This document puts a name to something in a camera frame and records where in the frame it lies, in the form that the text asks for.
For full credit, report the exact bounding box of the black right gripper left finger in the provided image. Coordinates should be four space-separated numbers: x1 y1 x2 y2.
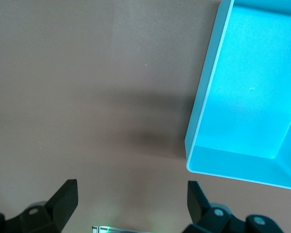
0 179 78 233

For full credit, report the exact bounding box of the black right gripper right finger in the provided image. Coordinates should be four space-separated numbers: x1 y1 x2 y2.
183 180 285 233

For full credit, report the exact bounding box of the turquoise plastic bin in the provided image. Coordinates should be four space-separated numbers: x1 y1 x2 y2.
184 0 291 191

